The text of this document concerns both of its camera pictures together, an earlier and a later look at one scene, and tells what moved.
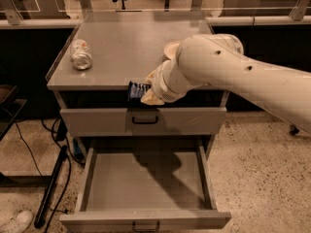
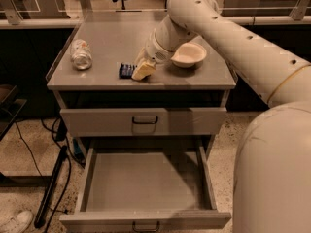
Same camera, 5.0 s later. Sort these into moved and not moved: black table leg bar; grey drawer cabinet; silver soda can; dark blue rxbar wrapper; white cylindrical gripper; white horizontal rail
Moved: dark blue rxbar wrapper; white cylindrical gripper
Not moved: grey drawer cabinet; white horizontal rail; silver soda can; black table leg bar
